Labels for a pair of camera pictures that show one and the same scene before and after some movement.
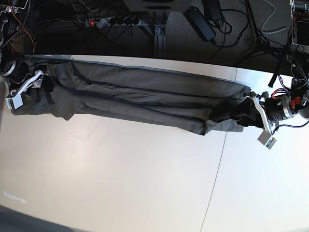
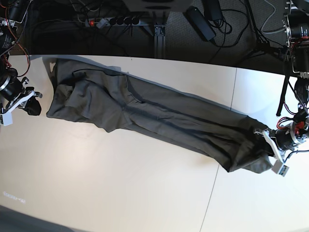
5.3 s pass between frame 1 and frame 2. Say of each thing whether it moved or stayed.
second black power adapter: stayed
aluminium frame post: stayed
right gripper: moved
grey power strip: stayed
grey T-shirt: moved
